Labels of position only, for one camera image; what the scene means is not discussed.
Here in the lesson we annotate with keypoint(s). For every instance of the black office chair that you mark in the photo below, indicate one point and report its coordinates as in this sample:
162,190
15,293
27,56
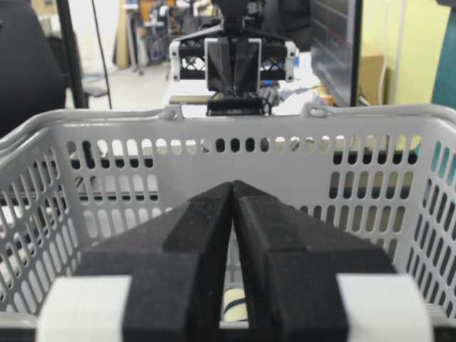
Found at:
31,80

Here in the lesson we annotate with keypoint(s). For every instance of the grey plastic shopping basket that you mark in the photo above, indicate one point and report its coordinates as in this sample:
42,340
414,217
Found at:
73,178

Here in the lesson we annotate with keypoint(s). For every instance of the cardboard box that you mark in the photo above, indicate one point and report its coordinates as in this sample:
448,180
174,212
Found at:
370,71

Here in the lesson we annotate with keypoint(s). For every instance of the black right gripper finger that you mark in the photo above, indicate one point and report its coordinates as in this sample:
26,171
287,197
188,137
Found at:
161,281
310,281

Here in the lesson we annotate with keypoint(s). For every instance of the black tripod pole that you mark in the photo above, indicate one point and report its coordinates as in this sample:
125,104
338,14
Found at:
71,52

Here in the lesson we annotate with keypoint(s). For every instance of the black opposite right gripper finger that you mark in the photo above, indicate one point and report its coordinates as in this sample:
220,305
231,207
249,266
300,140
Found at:
219,68
246,66

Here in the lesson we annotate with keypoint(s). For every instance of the black monitor screen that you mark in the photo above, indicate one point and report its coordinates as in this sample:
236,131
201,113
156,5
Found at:
336,47

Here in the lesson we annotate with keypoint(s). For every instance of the cream striped item in basket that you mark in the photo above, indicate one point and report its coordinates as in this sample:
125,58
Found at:
234,305

